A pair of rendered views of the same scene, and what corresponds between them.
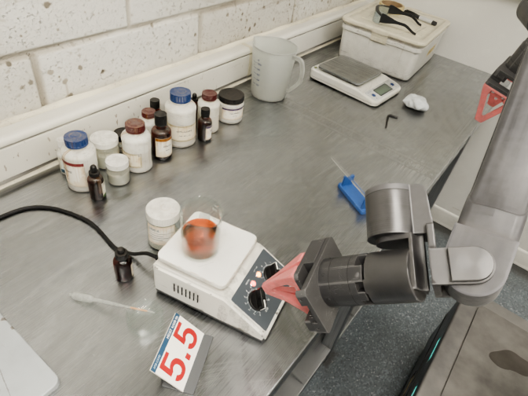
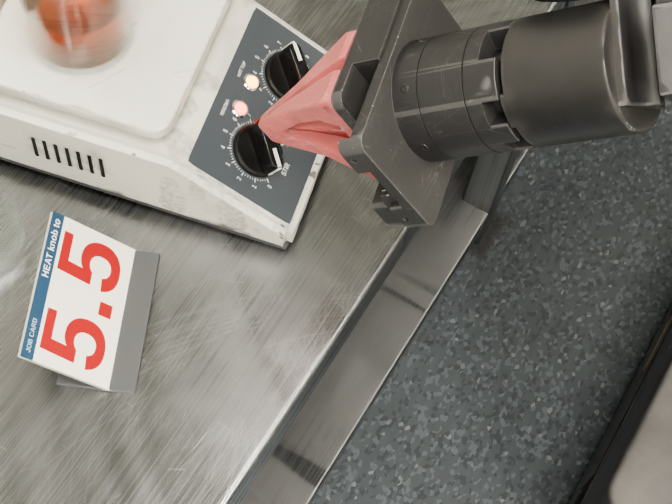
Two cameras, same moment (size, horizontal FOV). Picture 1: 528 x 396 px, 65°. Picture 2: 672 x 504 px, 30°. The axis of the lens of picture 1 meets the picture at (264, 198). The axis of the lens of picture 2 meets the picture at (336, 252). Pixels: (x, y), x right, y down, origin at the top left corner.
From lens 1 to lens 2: 10 cm
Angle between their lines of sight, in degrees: 22
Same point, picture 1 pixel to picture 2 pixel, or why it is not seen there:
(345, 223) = not seen: outside the picture
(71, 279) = not seen: outside the picture
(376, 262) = (531, 49)
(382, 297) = (549, 132)
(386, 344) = (638, 178)
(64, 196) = not seen: outside the picture
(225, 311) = (180, 190)
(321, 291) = (404, 129)
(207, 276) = (116, 110)
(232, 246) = (170, 16)
